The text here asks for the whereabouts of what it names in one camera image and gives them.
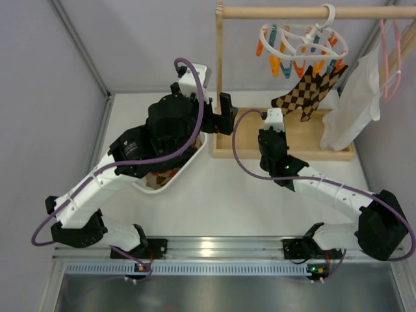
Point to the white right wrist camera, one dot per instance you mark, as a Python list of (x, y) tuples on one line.
[(274, 120)]

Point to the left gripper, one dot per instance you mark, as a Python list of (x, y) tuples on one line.
[(214, 118)]

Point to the white clip sock hanger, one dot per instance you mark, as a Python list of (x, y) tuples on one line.
[(293, 47)]

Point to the white cloth garment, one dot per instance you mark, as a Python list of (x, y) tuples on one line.
[(358, 105)]

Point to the brown argyle sock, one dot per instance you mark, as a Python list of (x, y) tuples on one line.
[(300, 94), (328, 81)]

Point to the aluminium mounting rail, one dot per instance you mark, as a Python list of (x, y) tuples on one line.
[(211, 256)]

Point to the pink clothes hanger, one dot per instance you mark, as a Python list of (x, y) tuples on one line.
[(392, 62)]

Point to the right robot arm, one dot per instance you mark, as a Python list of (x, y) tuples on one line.
[(376, 223)]

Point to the white plastic laundry basket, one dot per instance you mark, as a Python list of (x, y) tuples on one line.
[(140, 185)]

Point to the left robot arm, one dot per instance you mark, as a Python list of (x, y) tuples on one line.
[(79, 220)]

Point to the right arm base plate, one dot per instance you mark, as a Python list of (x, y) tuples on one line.
[(297, 249)]

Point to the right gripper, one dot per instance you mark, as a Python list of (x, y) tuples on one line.
[(271, 140)]

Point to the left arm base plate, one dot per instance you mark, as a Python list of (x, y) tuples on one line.
[(152, 248)]

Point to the wooden clothes rack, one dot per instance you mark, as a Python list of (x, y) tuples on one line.
[(302, 138)]

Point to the argyle socks in basket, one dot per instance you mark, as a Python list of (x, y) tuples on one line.
[(157, 180)]

